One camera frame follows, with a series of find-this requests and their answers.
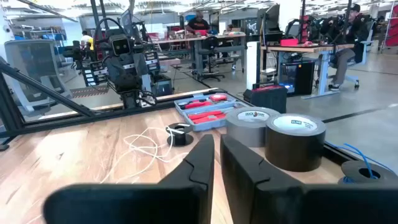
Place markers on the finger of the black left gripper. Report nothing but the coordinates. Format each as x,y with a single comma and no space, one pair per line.
115,73
136,73

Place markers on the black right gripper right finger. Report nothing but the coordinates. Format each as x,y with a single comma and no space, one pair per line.
311,205

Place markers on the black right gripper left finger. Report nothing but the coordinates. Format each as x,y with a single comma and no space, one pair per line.
140,205

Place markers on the small black plastic spool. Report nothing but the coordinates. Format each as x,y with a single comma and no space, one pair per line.
180,138

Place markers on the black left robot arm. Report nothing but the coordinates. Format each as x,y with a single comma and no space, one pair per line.
132,99

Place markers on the person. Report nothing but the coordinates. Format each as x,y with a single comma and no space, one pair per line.
198,24
351,31
86,40

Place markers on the small grey tape roll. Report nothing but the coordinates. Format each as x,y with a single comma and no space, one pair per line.
292,149

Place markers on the long grey work desk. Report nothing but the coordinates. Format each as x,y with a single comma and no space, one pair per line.
186,40

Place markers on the black office chair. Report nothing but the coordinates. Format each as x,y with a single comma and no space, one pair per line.
211,43

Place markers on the grey plastic tool case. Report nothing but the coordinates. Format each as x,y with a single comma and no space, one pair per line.
205,127

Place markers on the black and red toolbox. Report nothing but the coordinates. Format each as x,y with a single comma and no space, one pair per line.
267,99

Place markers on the white tower unit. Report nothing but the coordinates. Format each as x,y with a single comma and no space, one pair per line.
252,65

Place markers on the black computer tower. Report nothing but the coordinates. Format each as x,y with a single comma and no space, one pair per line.
303,76

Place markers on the black monitor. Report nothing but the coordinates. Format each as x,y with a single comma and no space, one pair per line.
272,18

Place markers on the flat red box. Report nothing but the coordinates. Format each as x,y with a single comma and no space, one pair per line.
289,42

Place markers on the wooden desk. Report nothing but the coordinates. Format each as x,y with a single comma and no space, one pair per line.
311,48

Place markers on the light office chair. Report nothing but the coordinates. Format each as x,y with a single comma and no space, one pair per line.
370,34

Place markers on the red bin shelf rack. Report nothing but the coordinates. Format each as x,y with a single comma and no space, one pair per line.
392,28

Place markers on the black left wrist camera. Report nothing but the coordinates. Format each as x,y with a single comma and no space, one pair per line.
119,45

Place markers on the black aluminium table frame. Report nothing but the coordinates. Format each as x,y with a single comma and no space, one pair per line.
9,112

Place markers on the grey duct tape roll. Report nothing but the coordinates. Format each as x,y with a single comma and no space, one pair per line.
245,133

